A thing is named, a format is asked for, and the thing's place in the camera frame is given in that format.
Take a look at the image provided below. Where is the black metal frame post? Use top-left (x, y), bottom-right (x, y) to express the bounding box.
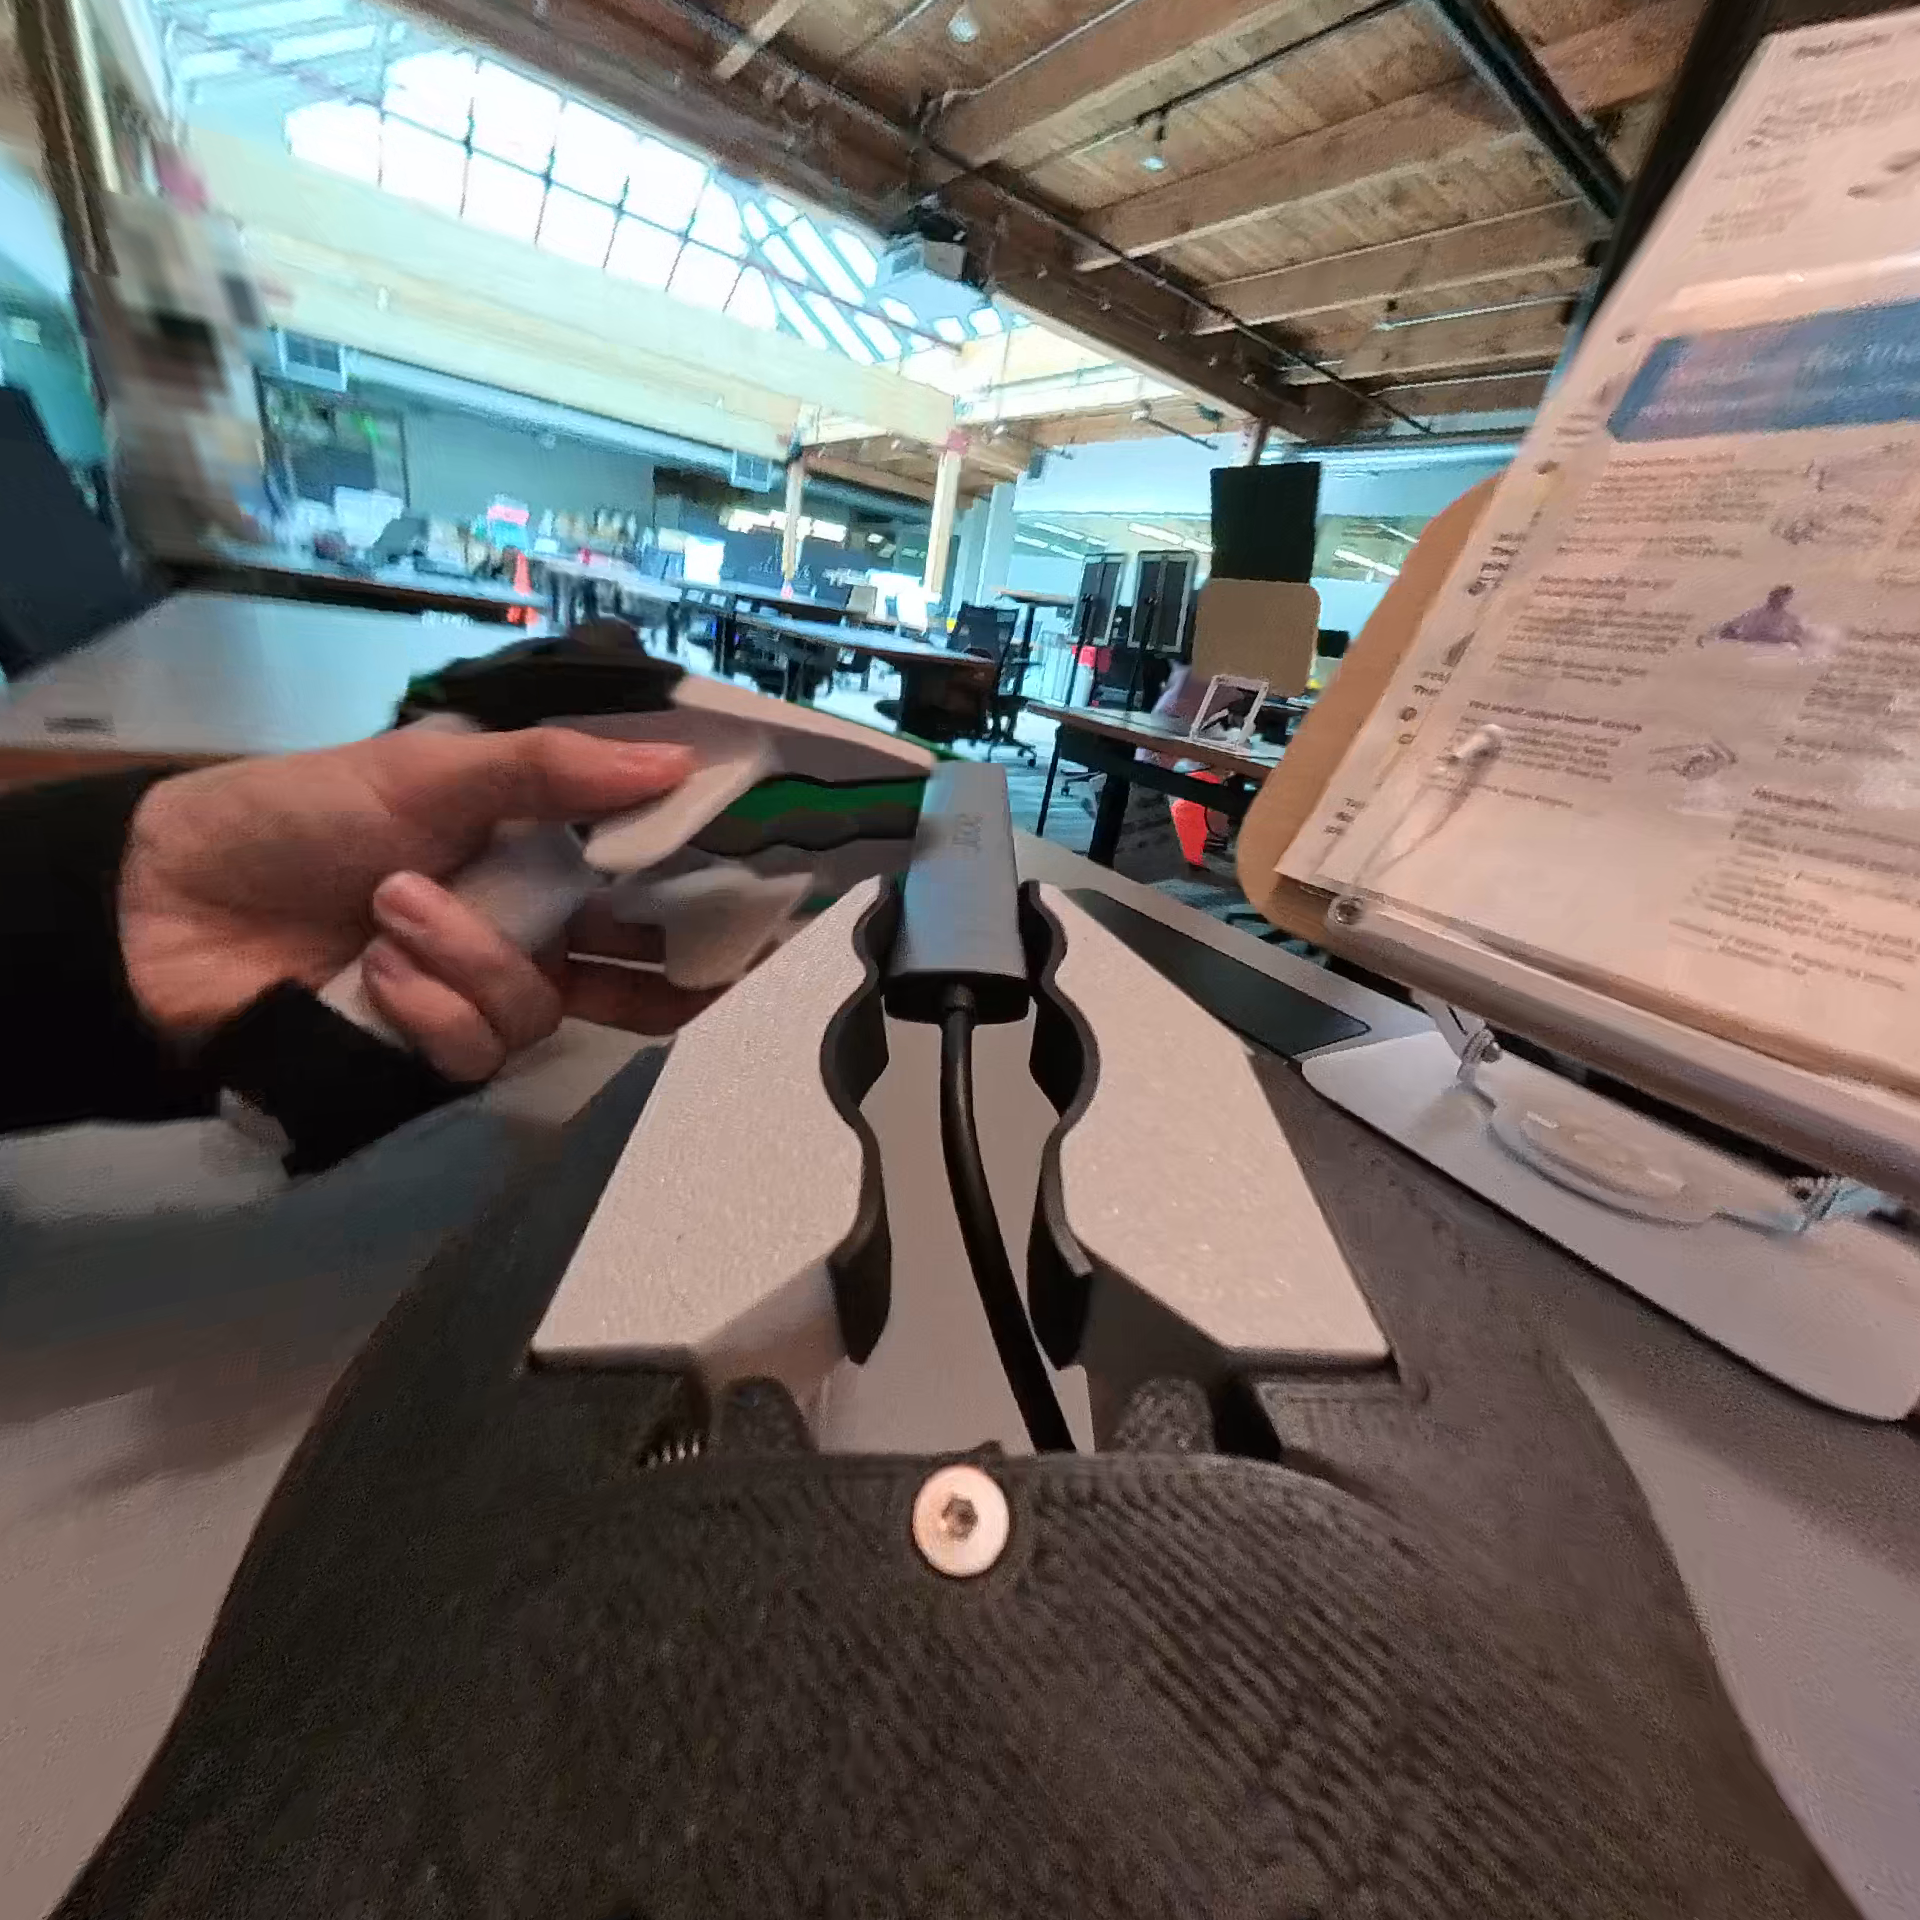
top-left (1560, 0), bottom-right (1786, 332)

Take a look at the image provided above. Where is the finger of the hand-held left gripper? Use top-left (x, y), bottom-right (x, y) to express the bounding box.
top-left (600, 863), bottom-right (842, 991)
top-left (667, 678), bottom-right (941, 856)

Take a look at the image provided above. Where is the dark grey usb hub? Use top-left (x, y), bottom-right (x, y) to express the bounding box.
top-left (878, 762), bottom-right (1105, 1454)

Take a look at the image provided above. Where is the black swivel chair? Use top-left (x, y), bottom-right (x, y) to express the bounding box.
top-left (945, 599), bottom-right (1043, 767)

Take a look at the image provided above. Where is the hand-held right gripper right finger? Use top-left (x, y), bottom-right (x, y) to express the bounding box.
top-left (1020, 877), bottom-right (1393, 1405)

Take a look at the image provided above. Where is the distant wood-top desk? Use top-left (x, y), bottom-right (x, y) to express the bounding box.
top-left (1028, 695), bottom-right (1278, 867)

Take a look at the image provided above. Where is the black hanging panel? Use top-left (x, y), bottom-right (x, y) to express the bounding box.
top-left (1213, 461), bottom-right (1323, 589)

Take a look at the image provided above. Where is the person's left hand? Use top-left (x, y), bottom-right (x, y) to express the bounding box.
top-left (121, 721), bottom-right (709, 1081)

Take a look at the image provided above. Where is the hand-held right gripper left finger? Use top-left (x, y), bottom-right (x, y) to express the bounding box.
top-left (529, 875), bottom-right (907, 1405)

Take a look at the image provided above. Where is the distant wooden document stand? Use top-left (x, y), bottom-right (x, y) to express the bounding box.
top-left (1193, 578), bottom-right (1323, 744)

